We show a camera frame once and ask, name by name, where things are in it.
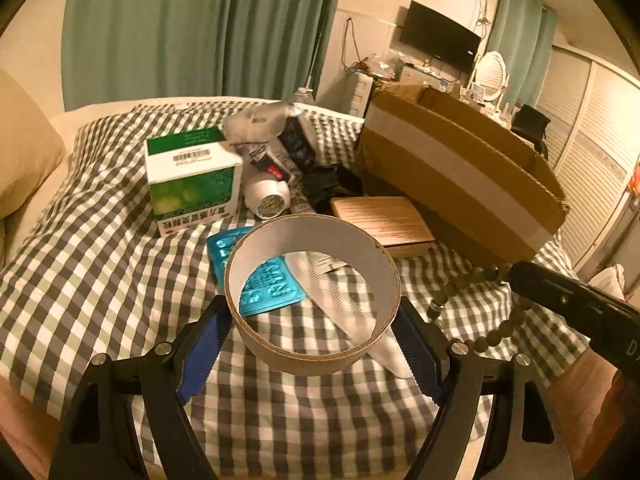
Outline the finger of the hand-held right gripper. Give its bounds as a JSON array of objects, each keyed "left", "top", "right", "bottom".
[{"left": 505, "top": 260, "right": 627, "bottom": 347}]

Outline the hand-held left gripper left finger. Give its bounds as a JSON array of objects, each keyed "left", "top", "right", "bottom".
[{"left": 47, "top": 295, "right": 233, "bottom": 480}]

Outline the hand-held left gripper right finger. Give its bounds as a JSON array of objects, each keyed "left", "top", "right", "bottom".
[{"left": 392, "top": 297, "right": 576, "bottom": 480}]

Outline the dark bead bracelet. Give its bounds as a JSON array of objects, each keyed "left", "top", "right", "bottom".
[{"left": 426, "top": 262, "right": 526, "bottom": 353}]

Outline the cardboard tape roll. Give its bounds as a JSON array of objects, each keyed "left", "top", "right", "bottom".
[{"left": 223, "top": 214, "right": 401, "bottom": 376}]

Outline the large cardboard box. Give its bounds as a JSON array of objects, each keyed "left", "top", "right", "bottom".
[{"left": 355, "top": 82, "right": 568, "bottom": 268}]

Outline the white navy tissue pack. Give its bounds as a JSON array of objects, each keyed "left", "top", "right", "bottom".
[{"left": 235, "top": 115, "right": 318, "bottom": 184}]

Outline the white folded cloth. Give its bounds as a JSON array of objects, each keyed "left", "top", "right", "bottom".
[{"left": 590, "top": 264, "right": 628, "bottom": 302}]

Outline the teal blister pack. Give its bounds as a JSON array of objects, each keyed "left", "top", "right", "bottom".
[{"left": 206, "top": 226, "right": 307, "bottom": 317}]

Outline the checked blanket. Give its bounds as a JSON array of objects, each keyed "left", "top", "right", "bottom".
[{"left": 0, "top": 102, "right": 596, "bottom": 480}]

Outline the flat wooden box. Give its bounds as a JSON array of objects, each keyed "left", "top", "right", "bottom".
[{"left": 330, "top": 196, "right": 436, "bottom": 260}]

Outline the green white medicine box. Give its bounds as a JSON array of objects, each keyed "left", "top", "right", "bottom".
[{"left": 144, "top": 126, "right": 244, "bottom": 238}]

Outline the white louvered wardrobe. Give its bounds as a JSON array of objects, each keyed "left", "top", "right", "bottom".
[{"left": 535, "top": 45, "right": 640, "bottom": 281}]

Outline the white plastic bottle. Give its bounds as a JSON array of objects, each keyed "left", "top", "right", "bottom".
[{"left": 244, "top": 172, "right": 292, "bottom": 219}]

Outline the black bag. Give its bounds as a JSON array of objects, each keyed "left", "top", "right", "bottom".
[{"left": 510, "top": 104, "right": 551, "bottom": 153}]

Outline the white oval mirror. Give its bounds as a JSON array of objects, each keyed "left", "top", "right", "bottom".
[{"left": 470, "top": 51, "right": 509, "bottom": 104}]

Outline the grey crumpled plastic bag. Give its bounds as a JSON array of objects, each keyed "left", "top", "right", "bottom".
[{"left": 222, "top": 102, "right": 296, "bottom": 143}]

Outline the narrow green curtain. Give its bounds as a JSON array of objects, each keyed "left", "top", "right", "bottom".
[{"left": 485, "top": 0, "right": 558, "bottom": 96}]

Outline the cluttered desk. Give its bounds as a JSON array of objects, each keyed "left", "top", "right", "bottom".
[{"left": 367, "top": 50, "right": 511, "bottom": 121}]

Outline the white drawer cabinet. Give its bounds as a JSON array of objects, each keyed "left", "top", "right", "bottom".
[{"left": 347, "top": 71, "right": 376, "bottom": 118}]

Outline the beige pillow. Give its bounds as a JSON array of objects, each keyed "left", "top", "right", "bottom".
[{"left": 0, "top": 69, "right": 68, "bottom": 221}]

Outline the wide green curtain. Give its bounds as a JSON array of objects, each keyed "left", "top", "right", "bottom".
[{"left": 60, "top": 0, "right": 348, "bottom": 113}]

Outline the wall television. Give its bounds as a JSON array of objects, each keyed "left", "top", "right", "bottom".
[{"left": 398, "top": 1, "right": 482, "bottom": 75}]

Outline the hanging wall cable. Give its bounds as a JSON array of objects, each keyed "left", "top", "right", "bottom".
[{"left": 342, "top": 17, "right": 364, "bottom": 69}]

